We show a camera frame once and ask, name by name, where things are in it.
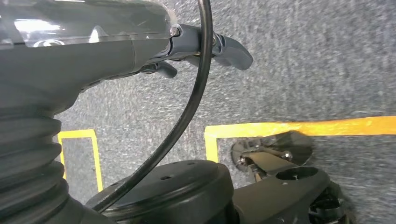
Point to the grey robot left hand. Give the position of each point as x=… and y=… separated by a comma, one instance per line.
x=77, y=61

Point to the yellow floor tape square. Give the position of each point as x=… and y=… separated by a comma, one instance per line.
x=75, y=133

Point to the black round robot joint cover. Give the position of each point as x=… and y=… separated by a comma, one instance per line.
x=173, y=191

